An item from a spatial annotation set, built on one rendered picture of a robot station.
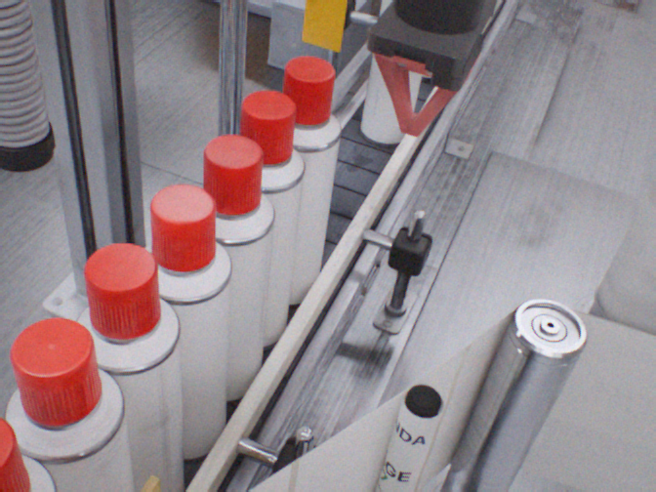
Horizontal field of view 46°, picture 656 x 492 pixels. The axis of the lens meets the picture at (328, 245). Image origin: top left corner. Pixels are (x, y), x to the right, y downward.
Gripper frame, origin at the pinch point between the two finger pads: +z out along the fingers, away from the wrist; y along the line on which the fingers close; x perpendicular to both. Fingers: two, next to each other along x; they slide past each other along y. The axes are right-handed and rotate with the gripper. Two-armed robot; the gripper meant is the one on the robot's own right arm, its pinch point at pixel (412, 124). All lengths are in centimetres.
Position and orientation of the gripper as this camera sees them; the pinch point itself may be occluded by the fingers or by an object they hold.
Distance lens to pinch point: 60.0
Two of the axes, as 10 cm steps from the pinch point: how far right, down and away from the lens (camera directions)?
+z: -1.1, 7.2, 6.9
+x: -9.2, -3.3, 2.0
